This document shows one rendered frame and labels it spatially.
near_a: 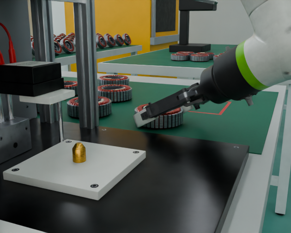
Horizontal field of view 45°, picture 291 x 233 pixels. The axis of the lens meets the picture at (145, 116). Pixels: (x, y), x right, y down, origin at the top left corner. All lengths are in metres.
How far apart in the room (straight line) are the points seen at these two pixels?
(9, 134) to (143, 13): 3.45
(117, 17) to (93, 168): 3.64
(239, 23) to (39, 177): 5.18
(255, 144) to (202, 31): 4.99
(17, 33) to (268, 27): 0.49
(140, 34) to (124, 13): 0.30
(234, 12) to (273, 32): 4.98
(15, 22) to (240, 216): 0.56
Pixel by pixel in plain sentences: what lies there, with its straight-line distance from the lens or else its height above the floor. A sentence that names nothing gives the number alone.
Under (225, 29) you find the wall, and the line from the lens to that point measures 5.58.
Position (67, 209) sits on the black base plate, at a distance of 0.43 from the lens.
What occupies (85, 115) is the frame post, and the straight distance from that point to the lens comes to 0.72.
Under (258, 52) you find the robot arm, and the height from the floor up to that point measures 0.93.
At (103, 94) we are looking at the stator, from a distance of 1.02.
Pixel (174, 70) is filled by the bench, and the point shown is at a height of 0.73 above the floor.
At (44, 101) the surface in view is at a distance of 0.50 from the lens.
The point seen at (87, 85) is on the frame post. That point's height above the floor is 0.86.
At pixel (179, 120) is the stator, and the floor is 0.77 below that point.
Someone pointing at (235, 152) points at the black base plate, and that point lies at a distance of 0.60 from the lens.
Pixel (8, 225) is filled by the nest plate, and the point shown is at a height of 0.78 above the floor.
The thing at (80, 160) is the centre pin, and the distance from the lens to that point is 0.52.
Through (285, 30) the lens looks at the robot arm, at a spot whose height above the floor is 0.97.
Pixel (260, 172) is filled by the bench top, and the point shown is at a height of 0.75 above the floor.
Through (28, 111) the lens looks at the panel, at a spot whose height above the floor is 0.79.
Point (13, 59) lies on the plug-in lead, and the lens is 0.59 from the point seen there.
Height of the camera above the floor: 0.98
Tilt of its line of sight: 15 degrees down
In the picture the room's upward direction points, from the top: straight up
